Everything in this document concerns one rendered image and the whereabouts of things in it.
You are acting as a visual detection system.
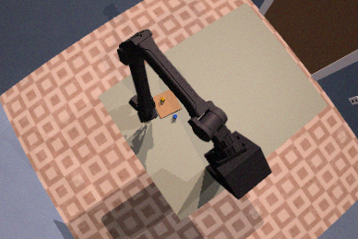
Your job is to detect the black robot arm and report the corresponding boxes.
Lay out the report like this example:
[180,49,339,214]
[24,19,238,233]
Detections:
[117,29,248,166]

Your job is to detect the orange mat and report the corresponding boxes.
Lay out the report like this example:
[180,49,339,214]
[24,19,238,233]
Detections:
[153,90,182,118]

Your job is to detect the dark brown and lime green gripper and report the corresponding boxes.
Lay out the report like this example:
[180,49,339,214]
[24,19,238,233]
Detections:
[137,108,158,123]

